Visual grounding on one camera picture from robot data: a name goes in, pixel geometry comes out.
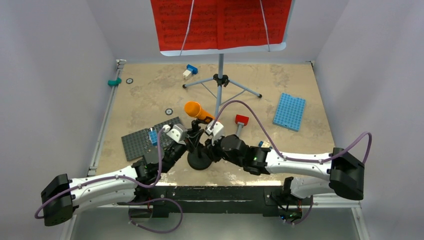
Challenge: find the black microphone stand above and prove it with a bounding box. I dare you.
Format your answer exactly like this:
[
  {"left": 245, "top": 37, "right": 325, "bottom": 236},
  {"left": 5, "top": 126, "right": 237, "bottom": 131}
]
[{"left": 187, "top": 119, "right": 212, "bottom": 171}]

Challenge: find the orange toy microphone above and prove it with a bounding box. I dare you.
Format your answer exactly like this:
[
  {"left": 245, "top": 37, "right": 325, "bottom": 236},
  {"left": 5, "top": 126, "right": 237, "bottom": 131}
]
[{"left": 184, "top": 101, "right": 215, "bottom": 124}]

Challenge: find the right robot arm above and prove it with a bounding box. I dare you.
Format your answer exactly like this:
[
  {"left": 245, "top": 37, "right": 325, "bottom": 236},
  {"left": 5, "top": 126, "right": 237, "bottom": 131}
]
[{"left": 205, "top": 134, "right": 365, "bottom": 204}]

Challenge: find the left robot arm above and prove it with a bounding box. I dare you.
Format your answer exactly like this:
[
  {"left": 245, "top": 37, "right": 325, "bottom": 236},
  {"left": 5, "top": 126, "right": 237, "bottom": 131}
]
[{"left": 34, "top": 124, "right": 204, "bottom": 227}]

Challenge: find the blue building brick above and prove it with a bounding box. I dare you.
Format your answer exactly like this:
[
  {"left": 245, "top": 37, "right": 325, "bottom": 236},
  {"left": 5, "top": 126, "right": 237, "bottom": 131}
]
[{"left": 148, "top": 128, "right": 158, "bottom": 146}]

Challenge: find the red grey toy hammer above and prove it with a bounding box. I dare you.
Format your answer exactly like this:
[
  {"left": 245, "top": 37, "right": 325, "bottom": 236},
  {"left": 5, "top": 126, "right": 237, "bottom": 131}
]
[{"left": 234, "top": 114, "right": 249, "bottom": 137}]

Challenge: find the white blue toy car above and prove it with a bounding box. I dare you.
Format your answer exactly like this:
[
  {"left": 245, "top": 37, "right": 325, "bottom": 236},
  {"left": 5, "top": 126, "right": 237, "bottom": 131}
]
[{"left": 258, "top": 141, "right": 273, "bottom": 149}]

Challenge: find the light blue music stand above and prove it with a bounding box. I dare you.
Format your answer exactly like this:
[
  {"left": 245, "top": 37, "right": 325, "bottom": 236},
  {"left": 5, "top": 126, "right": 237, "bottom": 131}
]
[{"left": 158, "top": 0, "right": 296, "bottom": 120}]

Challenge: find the blue white brick block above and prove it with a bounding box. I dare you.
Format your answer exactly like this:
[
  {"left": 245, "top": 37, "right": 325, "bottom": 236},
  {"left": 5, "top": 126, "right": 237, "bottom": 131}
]
[{"left": 182, "top": 64, "right": 199, "bottom": 80}]

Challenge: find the light blue building baseplate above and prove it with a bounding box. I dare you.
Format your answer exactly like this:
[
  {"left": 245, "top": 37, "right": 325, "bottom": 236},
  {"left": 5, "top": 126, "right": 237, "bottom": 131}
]
[{"left": 273, "top": 93, "right": 306, "bottom": 132}]

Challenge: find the teal clamp piece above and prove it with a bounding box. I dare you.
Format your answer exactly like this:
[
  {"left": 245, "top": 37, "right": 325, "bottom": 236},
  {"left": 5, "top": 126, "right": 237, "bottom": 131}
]
[{"left": 107, "top": 77, "right": 122, "bottom": 87}]

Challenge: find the red sheet music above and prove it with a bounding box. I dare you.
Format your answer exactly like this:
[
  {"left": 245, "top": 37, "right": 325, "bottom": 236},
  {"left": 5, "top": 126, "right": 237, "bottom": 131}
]
[{"left": 150, "top": 0, "right": 293, "bottom": 52}]

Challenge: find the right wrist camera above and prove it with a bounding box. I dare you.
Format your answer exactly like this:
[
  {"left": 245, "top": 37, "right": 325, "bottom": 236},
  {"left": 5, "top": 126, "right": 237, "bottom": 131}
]
[{"left": 205, "top": 121, "right": 225, "bottom": 146}]

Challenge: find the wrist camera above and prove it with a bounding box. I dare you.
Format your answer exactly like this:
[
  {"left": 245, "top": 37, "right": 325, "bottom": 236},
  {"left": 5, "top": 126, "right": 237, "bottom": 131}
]
[
  {"left": 205, "top": 121, "right": 225, "bottom": 146},
  {"left": 165, "top": 123, "right": 188, "bottom": 145}
]

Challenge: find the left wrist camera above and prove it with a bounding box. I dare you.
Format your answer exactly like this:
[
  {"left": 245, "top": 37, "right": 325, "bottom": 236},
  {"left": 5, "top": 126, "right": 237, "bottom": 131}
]
[{"left": 165, "top": 123, "right": 188, "bottom": 145}]

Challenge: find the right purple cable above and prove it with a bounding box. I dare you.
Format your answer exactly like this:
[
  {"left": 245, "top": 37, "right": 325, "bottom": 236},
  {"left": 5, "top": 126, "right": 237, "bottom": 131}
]
[{"left": 208, "top": 99, "right": 373, "bottom": 226}]

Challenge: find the black table front rail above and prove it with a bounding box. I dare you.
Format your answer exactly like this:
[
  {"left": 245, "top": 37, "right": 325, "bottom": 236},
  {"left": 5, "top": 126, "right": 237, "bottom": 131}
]
[{"left": 127, "top": 185, "right": 314, "bottom": 220}]

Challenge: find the aluminium side rail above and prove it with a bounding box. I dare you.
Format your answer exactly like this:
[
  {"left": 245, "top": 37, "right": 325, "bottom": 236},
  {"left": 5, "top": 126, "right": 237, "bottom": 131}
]
[{"left": 86, "top": 59, "right": 127, "bottom": 177}]

